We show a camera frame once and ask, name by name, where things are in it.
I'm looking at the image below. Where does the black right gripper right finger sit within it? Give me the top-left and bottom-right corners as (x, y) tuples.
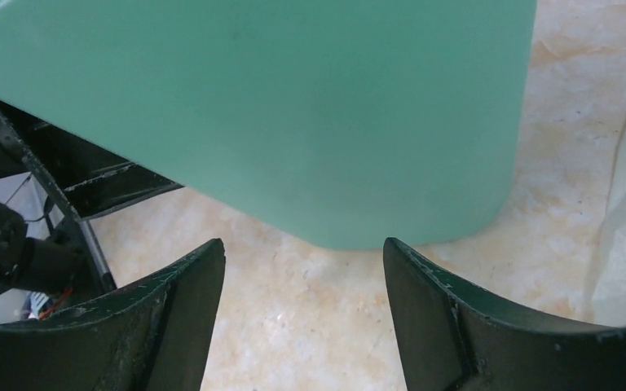
(383, 238), (626, 390)

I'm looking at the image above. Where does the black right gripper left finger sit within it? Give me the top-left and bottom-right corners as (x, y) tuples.
(0, 239), (226, 390)

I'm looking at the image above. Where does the green plastic trash bin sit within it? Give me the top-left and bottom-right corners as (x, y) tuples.
(0, 1), (536, 249)

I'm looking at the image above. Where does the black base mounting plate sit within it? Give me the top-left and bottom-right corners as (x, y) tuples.
(0, 91), (184, 303)

